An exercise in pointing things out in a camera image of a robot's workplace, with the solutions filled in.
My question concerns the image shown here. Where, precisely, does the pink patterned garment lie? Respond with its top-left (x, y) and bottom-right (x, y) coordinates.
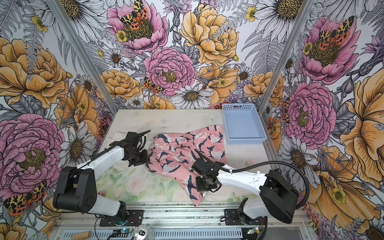
top-left (146, 125), bottom-right (227, 206)

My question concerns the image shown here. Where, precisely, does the white t-shirt with robot print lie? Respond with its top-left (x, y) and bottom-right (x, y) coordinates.
top-left (100, 130), bottom-right (151, 150)

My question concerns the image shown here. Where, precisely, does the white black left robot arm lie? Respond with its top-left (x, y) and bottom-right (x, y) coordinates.
top-left (53, 146), bottom-right (148, 225)

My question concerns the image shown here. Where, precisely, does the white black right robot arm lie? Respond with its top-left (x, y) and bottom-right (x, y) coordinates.
top-left (192, 159), bottom-right (299, 225)

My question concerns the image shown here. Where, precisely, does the light blue perforated laundry basket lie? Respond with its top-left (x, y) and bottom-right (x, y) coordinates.
top-left (222, 104), bottom-right (267, 145)

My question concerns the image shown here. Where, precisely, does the silver round can top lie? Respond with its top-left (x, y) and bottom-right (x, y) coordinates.
top-left (133, 225), bottom-right (155, 240)

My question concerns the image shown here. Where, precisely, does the wooden stick end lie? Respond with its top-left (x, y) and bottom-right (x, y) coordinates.
top-left (71, 231), bottom-right (92, 240)

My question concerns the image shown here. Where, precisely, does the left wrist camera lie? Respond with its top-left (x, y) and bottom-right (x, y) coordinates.
top-left (125, 132), bottom-right (147, 150)

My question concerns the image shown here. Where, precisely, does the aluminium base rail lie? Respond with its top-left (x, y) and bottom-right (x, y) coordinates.
top-left (59, 202), bottom-right (310, 230)

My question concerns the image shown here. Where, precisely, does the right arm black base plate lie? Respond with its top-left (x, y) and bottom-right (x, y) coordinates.
top-left (220, 209), bottom-right (266, 226)

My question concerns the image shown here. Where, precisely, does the grey slotted cable duct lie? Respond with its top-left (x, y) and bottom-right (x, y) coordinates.
top-left (57, 228), bottom-right (243, 240)

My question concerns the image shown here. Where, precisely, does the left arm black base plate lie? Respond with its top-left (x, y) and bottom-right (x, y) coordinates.
top-left (99, 210), bottom-right (144, 227)

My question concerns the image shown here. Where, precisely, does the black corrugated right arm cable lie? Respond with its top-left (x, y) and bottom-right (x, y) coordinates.
top-left (194, 148), bottom-right (310, 211)

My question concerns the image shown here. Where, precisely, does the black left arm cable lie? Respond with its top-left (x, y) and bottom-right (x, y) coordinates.
top-left (41, 129), bottom-right (152, 214)

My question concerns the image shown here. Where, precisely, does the left aluminium corner post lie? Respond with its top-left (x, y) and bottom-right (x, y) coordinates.
top-left (47, 1), bottom-right (119, 115)

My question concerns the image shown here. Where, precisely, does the aluminium corner post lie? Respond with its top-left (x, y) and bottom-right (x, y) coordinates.
top-left (258, 0), bottom-right (315, 115)
top-left (47, 1), bottom-right (119, 115)

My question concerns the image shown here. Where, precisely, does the right aluminium corner post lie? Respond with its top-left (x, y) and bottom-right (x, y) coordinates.
top-left (258, 0), bottom-right (315, 115)

